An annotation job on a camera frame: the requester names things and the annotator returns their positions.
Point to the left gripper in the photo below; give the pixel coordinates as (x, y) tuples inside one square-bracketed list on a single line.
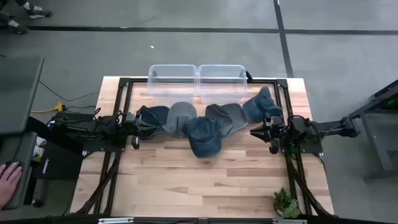
[(130, 124)]

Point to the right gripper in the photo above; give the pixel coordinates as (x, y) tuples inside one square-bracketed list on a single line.
[(275, 129)]

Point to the dark navy cap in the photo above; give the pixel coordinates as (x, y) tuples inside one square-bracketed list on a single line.
[(160, 115)]

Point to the faded blue cap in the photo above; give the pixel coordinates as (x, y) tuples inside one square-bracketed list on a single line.
[(258, 107)]

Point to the dark grey cap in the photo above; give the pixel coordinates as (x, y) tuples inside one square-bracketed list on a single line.
[(237, 116)]

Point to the light grey cap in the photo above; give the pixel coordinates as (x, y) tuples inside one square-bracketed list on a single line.
[(178, 116)]

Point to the dark blue denim cap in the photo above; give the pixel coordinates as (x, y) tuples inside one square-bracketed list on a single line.
[(203, 137)]

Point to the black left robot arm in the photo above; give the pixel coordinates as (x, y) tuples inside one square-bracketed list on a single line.
[(77, 126)]

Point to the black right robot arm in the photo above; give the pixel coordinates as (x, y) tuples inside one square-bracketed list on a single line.
[(326, 127)]

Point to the clear plastic container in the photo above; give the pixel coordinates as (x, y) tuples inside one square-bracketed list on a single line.
[(172, 81), (222, 81)]

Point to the small green potted plant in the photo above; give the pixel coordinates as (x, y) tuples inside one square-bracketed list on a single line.
[(284, 203)]

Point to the yellow power plug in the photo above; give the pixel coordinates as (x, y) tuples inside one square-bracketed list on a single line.
[(59, 107)]

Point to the black Trossen controller box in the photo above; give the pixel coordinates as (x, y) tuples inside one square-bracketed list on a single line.
[(62, 165)]

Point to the white yellow bottle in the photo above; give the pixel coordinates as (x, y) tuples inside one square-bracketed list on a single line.
[(38, 152)]

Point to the grey mouse shelf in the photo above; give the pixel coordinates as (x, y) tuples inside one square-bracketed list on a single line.
[(15, 146)]

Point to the grey desk surface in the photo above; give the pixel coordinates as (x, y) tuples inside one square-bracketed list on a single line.
[(18, 93)]

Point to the person's hand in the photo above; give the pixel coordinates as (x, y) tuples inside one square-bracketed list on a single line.
[(9, 183)]

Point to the black white sneaker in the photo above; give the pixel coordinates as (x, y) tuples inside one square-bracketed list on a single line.
[(17, 27), (38, 12)]

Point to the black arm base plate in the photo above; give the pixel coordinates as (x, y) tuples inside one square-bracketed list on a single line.
[(102, 147), (311, 148)]

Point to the black metal table frame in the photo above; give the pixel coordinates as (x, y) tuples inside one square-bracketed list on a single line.
[(123, 82)]

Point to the silver metal bracket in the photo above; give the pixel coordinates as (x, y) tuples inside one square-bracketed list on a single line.
[(115, 221), (289, 221)]

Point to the grey metal cart frame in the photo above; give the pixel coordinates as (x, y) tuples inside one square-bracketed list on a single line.
[(373, 105)]

